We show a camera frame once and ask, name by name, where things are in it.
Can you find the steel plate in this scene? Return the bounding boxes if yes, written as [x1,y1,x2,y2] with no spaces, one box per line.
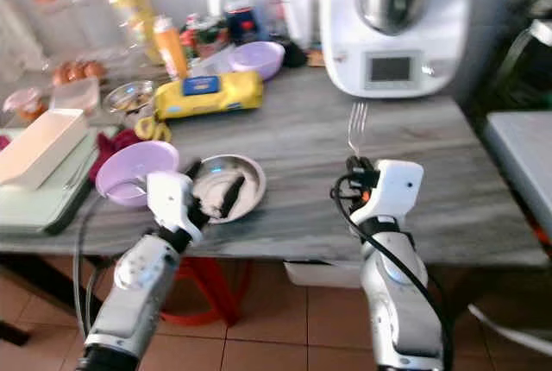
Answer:
[185,154,267,223]

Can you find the steel fork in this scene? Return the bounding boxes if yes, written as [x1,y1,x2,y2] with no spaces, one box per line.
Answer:
[347,102,369,159]

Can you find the dark wooden stone-topped table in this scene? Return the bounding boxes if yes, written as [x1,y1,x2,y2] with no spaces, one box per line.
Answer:
[0,69,552,346]

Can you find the large purple plastic bowl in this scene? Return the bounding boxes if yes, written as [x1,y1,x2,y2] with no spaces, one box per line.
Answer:
[95,140,180,208]

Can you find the small yellow item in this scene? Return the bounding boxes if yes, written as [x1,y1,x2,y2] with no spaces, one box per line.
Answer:
[135,115,172,141]

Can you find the yellow food package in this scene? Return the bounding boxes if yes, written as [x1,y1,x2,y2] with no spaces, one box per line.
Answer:
[154,71,264,120]

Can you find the red plastic stool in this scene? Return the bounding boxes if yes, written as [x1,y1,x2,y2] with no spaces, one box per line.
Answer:
[160,257,247,329]

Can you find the dark red cloth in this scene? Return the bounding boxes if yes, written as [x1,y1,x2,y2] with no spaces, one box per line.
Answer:
[91,128,147,182]

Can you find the white storage box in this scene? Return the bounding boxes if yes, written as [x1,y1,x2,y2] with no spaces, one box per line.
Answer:
[283,261,376,290]

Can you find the small steel bowl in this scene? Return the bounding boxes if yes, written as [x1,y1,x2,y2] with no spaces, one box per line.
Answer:
[101,80,158,117]

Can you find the orange sauce bottle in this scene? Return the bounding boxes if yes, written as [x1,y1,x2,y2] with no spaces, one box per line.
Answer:
[153,16,189,80]

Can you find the small purple plastic bowl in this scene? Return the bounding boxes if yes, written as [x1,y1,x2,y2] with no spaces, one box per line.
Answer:
[229,41,285,80]

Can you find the clear plastic container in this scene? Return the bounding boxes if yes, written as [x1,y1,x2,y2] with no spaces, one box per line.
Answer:
[52,78,100,113]

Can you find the white kitchen appliance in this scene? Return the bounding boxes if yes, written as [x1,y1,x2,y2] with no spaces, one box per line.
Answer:
[319,0,471,98]

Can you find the brown eggs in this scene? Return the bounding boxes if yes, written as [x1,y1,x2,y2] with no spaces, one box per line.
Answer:
[52,60,104,87]

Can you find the pale green cutting board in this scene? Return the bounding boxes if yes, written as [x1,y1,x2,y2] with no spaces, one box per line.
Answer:
[0,128,104,236]

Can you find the blue labelled jar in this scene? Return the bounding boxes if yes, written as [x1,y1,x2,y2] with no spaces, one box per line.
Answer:
[223,0,258,42]

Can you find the white plastic folding table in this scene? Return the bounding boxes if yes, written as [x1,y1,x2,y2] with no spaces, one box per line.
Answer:
[470,110,552,355]

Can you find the red lidded jar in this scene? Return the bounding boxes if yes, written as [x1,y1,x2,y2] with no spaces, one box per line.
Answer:
[105,0,160,66]

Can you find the small pink container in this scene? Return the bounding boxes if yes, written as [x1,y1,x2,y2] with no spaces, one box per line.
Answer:
[4,88,46,122]

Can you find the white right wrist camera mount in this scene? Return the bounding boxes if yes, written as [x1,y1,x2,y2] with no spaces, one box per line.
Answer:
[349,160,426,234]

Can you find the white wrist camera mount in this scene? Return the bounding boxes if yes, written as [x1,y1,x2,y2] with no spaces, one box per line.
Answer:
[349,160,426,234]
[147,171,198,236]

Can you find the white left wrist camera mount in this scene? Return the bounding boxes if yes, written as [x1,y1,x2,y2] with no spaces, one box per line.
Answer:
[147,171,198,236]

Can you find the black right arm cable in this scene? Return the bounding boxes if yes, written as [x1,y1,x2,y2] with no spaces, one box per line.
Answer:
[332,177,454,371]

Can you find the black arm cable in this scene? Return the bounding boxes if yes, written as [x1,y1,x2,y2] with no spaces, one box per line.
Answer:
[332,177,454,371]
[89,257,111,337]
[73,181,149,342]

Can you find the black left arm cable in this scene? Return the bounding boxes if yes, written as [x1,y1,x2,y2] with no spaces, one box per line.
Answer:
[89,257,111,337]
[73,181,149,342]

